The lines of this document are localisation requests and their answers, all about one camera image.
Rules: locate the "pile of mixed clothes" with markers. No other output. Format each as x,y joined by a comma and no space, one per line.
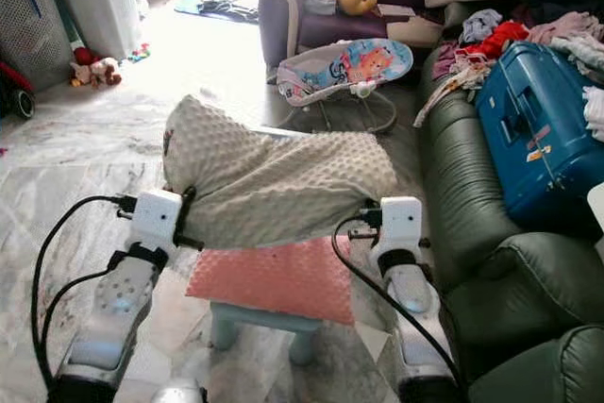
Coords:
566,30

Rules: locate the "red green toy bat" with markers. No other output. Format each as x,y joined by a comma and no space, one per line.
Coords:
80,49

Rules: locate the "black stroller wheel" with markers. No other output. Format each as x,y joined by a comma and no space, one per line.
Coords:
17,101

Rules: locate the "red garment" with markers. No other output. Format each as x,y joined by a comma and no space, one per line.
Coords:
500,38

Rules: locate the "small colourful floor toy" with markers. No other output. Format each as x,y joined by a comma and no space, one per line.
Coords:
139,52

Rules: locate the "grey mesh laundry basket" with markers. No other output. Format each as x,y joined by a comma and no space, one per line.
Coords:
33,35

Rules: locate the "beige dotted pillow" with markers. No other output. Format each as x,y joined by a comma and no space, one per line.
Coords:
274,181

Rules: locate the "light blue child chair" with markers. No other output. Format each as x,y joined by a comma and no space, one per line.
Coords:
269,320

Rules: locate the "white plastic bin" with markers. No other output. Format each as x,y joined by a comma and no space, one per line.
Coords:
96,2

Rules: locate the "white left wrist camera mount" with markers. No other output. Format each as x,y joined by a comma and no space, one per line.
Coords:
158,221

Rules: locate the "blue hard suitcase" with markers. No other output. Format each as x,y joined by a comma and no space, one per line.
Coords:
543,129

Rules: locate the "dark green leather sofa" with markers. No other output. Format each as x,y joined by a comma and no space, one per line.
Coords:
462,205

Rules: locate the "purple armchair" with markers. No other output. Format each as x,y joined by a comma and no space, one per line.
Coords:
335,30

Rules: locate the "printed baby bouncer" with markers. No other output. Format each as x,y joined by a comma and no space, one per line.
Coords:
344,68

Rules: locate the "blue door mat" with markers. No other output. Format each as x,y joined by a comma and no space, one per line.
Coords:
217,7

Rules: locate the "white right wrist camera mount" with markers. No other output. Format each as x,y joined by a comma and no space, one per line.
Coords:
399,226

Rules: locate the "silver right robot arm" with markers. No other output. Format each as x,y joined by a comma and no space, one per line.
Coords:
415,318

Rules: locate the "pink dotted pillow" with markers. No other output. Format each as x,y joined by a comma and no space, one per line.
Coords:
274,280

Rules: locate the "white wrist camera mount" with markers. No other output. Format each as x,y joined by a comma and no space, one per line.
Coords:
399,226
158,221

